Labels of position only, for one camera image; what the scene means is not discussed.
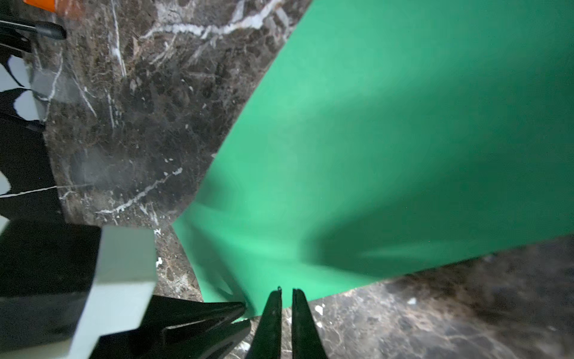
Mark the orange toy cube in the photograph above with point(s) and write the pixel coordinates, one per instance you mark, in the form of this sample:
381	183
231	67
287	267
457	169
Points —
47	5

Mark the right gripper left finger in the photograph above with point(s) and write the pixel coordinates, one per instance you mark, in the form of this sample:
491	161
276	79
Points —
266	343

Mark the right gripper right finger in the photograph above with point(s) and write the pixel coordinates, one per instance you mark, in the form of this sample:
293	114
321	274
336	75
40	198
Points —
305	341

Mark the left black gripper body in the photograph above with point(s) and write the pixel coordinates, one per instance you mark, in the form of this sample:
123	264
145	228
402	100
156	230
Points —
176	328

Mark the black perforated music stand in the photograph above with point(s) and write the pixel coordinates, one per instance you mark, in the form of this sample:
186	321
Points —
17	97

